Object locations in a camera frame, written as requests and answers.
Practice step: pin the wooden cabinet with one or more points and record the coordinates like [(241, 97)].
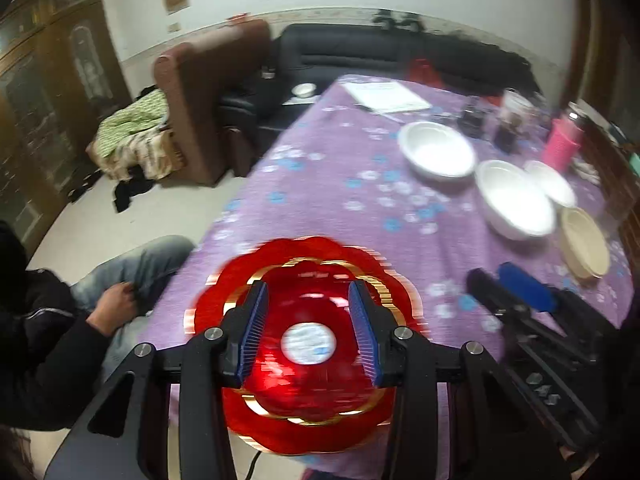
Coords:
[(45, 110)]

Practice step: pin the black leather sofa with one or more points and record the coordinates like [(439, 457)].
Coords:
[(350, 52)]

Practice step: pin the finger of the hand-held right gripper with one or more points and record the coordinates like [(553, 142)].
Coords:
[(492, 292), (525, 285)]

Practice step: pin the pink knitted sleeve bottle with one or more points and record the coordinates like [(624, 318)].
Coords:
[(562, 145)]

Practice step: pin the large white bowl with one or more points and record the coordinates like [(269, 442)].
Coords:
[(515, 200), (435, 150)]

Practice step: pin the pile of green cloth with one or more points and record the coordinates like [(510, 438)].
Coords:
[(132, 125)]

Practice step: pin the brown armchair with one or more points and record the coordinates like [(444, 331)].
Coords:
[(210, 90)]

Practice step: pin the white paper sheets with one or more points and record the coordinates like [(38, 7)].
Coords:
[(387, 95)]

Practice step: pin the small white dish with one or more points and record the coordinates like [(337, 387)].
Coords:
[(304, 90)]

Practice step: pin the black cylindrical device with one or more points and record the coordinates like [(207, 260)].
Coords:
[(471, 120)]

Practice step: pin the dark clothes pile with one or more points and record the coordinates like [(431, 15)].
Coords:
[(127, 192)]

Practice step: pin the wall switch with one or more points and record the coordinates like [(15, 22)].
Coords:
[(173, 26)]

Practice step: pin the red bag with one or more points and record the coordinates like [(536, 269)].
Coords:
[(422, 68)]

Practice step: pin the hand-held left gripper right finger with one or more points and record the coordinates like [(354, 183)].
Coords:
[(367, 340)]

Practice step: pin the dark jar with red label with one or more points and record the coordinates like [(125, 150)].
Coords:
[(506, 132)]

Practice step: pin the beige plate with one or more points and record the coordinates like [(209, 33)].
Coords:
[(582, 242)]

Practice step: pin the white cup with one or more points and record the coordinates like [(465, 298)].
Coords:
[(518, 101)]

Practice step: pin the red flower-shaped plate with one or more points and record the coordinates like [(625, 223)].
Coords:
[(307, 310)]

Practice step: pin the white work glove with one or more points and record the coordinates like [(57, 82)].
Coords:
[(586, 168)]

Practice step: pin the small white bowl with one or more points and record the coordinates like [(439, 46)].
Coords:
[(552, 182)]

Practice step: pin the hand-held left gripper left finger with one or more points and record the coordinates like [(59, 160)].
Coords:
[(252, 340)]

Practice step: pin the purple floral tablecloth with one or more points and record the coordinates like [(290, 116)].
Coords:
[(325, 185)]

